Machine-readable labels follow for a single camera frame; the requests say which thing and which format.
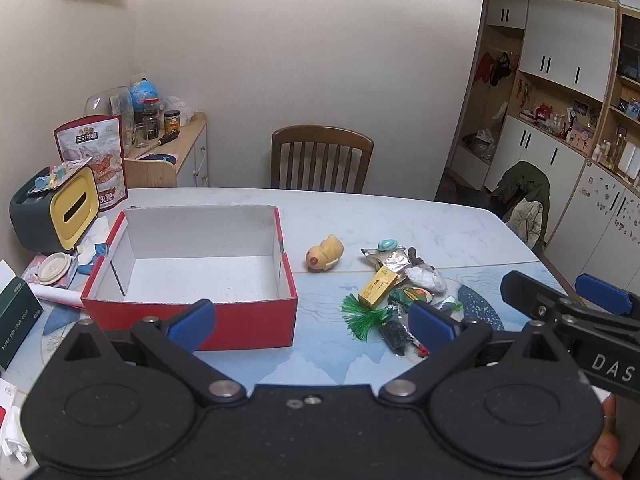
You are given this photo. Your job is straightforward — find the white crumpled paper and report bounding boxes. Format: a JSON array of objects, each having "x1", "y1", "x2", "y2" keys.
[{"x1": 0, "y1": 404, "x2": 32, "y2": 466}]

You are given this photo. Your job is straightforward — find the white wooden wall cupboard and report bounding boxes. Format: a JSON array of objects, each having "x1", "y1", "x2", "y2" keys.
[{"x1": 435, "y1": 0, "x2": 640, "y2": 306}]

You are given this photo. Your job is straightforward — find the black hanging bag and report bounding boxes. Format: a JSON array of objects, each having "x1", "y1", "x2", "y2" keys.
[{"x1": 491, "y1": 52, "x2": 517, "y2": 87}]

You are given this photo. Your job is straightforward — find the pastel toy trinkets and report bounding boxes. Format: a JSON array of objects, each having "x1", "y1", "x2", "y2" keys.
[{"x1": 27, "y1": 157, "x2": 93, "y2": 196}]

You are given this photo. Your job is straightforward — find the small yellow box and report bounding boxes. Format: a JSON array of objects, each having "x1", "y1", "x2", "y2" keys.
[{"x1": 358, "y1": 266, "x2": 399, "y2": 311}]

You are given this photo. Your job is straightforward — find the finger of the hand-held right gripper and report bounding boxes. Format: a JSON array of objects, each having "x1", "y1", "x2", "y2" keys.
[
  {"x1": 501, "y1": 270, "x2": 640, "y2": 348},
  {"x1": 575, "y1": 273, "x2": 640, "y2": 317}
]

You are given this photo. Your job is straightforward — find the cream round lid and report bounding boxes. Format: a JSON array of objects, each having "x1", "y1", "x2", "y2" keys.
[{"x1": 39, "y1": 253, "x2": 75, "y2": 288}]

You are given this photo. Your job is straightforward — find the light wooden side cabinet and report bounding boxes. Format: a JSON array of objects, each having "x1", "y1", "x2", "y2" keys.
[{"x1": 124, "y1": 111, "x2": 209, "y2": 189}]

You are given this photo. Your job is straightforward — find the blue globe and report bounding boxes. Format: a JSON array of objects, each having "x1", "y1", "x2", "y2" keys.
[{"x1": 129, "y1": 79, "x2": 160, "y2": 111}]

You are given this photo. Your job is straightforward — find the red white snack bag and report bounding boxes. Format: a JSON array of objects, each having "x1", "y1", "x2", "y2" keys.
[{"x1": 53, "y1": 114, "x2": 129, "y2": 211}]

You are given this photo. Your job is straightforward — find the yellow dark tissue box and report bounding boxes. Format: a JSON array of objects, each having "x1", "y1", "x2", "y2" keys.
[{"x1": 9, "y1": 164, "x2": 99, "y2": 255}]

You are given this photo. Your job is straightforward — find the dark glass jar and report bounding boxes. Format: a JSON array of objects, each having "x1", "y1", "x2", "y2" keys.
[{"x1": 141, "y1": 99, "x2": 161, "y2": 140}]

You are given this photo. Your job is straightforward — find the red hanging bag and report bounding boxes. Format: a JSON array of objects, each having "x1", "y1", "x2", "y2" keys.
[{"x1": 475, "y1": 52, "x2": 499, "y2": 84}]

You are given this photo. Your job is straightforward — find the red cardboard box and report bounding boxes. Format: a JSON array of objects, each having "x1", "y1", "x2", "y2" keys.
[{"x1": 81, "y1": 204, "x2": 299, "y2": 352}]

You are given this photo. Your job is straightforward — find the pink tissue pack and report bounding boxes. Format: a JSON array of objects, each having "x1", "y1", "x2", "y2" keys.
[{"x1": 21, "y1": 254, "x2": 76, "y2": 291}]

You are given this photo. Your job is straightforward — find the white tissue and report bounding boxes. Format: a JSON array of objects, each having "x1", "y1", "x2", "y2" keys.
[{"x1": 75, "y1": 216, "x2": 118, "y2": 266}]

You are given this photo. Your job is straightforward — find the person's right hand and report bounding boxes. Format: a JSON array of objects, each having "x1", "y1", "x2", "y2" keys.
[{"x1": 590, "y1": 394, "x2": 626, "y2": 478}]

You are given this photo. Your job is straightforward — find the light wooden furniture panel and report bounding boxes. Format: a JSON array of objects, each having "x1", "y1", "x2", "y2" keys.
[{"x1": 124, "y1": 157, "x2": 179, "y2": 189}]

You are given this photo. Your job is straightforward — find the silver foil snack packet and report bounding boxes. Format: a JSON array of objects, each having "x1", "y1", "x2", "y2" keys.
[{"x1": 361, "y1": 245, "x2": 408, "y2": 274}]

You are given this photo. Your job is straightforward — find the white plastic bag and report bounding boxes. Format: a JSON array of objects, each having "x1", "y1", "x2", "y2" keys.
[{"x1": 161, "y1": 94, "x2": 194, "y2": 127}]

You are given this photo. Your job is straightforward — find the black packet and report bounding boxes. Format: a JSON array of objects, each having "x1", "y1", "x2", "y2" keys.
[{"x1": 377, "y1": 305, "x2": 423, "y2": 357}]

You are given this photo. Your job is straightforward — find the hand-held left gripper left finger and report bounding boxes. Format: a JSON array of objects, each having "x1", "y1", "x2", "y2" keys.
[{"x1": 61, "y1": 299, "x2": 247, "y2": 407}]

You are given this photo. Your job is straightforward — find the white paper roll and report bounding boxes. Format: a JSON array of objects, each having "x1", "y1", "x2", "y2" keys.
[{"x1": 27, "y1": 282, "x2": 88, "y2": 309}]

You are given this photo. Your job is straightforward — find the dark wooden chair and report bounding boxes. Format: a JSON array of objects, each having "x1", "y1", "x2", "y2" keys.
[{"x1": 270, "y1": 125, "x2": 375, "y2": 194}]

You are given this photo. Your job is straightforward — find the green tissue box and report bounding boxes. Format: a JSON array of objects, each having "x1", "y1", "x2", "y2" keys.
[{"x1": 0, "y1": 260, "x2": 45, "y2": 372}]

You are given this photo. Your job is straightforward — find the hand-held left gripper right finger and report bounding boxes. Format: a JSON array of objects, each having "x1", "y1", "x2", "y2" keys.
[{"x1": 380, "y1": 301, "x2": 567, "y2": 405}]

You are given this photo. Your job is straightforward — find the clear plastic container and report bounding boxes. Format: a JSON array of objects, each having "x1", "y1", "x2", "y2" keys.
[{"x1": 84, "y1": 86, "x2": 135, "y2": 158}]

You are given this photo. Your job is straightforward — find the blue glove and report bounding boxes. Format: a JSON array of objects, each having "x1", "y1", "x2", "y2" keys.
[{"x1": 76, "y1": 242, "x2": 112, "y2": 276}]

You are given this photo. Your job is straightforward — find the white plush toy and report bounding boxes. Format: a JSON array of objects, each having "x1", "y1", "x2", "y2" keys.
[{"x1": 404, "y1": 264, "x2": 447, "y2": 294}]

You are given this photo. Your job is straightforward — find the yellow plush toy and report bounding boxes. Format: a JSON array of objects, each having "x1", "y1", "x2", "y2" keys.
[{"x1": 306, "y1": 233, "x2": 345, "y2": 273}]

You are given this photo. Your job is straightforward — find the green jacket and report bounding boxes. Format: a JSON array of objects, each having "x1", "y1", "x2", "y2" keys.
[{"x1": 491, "y1": 161, "x2": 551, "y2": 251}]

